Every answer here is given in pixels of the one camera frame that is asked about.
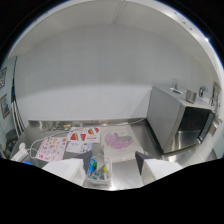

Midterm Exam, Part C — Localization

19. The clear plastic container with items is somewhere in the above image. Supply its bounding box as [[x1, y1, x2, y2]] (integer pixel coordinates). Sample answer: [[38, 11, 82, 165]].
[[84, 153, 113, 187]]

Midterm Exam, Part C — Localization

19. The white power adapter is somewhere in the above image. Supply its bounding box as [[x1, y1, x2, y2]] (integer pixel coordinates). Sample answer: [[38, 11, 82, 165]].
[[10, 142, 31, 163]]

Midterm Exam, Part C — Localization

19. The small metal stand object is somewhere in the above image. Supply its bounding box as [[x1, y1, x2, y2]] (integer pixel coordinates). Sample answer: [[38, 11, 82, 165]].
[[169, 78, 184, 95]]

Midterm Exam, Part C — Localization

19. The white printed paper sheet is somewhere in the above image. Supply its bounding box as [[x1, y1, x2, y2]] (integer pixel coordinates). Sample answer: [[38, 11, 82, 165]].
[[65, 141, 94, 155]]

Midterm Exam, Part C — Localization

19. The pink sticker sheet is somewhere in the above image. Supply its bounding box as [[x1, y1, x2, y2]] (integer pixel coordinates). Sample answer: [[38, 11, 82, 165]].
[[35, 136, 69, 163]]

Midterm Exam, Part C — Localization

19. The silver microwave oven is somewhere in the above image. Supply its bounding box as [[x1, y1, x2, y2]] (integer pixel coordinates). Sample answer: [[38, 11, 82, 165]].
[[146, 85, 218, 154]]

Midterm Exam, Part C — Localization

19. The small metal box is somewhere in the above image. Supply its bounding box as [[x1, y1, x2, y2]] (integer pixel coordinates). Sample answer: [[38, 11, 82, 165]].
[[185, 89, 198, 104]]

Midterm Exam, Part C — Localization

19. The framed wall picture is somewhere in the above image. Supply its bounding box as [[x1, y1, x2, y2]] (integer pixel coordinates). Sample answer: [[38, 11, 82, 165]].
[[0, 67, 8, 90], [0, 93, 11, 119]]

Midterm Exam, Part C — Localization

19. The colourful triangle pattern sheet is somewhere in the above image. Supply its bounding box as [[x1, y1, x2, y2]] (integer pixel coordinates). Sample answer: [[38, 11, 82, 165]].
[[66, 126, 101, 144]]

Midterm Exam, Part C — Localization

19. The paper with purple drawing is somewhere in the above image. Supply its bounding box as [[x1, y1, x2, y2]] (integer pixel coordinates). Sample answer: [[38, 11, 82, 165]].
[[99, 125, 146, 163]]

